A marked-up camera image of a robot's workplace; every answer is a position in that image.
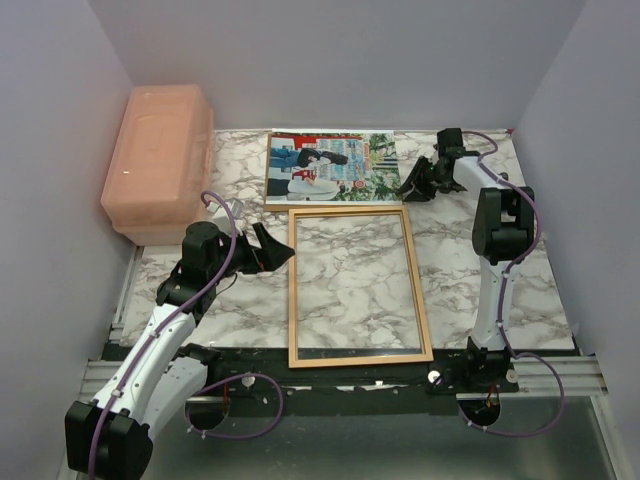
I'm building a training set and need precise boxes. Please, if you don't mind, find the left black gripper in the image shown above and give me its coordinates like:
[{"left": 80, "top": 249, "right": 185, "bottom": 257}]
[{"left": 209, "top": 222, "right": 295, "bottom": 283}]

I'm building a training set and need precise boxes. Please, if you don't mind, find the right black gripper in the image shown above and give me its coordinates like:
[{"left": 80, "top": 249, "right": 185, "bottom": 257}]
[{"left": 398, "top": 158, "right": 450, "bottom": 204}]

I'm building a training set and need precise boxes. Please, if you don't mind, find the clear acrylic glass sheet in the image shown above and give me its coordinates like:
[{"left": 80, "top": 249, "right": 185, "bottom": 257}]
[{"left": 296, "top": 214, "right": 422, "bottom": 360}]

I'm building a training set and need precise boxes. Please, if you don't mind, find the photo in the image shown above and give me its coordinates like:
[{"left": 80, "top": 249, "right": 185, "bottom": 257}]
[{"left": 264, "top": 129, "right": 401, "bottom": 212}]

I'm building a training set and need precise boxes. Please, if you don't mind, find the brown wooden picture frame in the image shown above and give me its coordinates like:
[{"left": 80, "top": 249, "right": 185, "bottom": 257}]
[{"left": 288, "top": 205, "right": 434, "bottom": 369}]

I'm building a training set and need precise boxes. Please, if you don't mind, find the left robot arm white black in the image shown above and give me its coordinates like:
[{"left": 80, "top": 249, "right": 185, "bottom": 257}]
[{"left": 64, "top": 221, "right": 295, "bottom": 479}]

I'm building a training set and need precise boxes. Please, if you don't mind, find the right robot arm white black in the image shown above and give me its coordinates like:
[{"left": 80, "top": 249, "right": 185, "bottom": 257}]
[{"left": 397, "top": 128, "right": 540, "bottom": 392}]

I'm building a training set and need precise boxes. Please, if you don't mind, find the pink plastic storage box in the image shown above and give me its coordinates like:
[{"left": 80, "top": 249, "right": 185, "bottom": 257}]
[{"left": 101, "top": 84, "right": 213, "bottom": 246}]

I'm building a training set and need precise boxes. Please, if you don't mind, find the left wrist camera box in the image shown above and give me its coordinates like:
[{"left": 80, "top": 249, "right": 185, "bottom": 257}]
[{"left": 206, "top": 199, "right": 244, "bottom": 235}]

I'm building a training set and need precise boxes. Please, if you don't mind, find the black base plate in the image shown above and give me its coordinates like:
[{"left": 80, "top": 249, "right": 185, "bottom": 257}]
[{"left": 178, "top": 344, "right": 519, "bottom": 416}]

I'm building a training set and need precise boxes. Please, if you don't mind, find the aluminium rail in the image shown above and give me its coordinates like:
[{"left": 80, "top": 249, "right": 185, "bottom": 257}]
[{"left": 79, "top": 355, "right": 609, "bottom": 401}]

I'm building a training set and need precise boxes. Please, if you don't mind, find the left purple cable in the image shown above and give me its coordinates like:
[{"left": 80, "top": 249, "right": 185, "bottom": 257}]
[{"left": 87, "top": 189, "right": 285, "bottom": 480}]

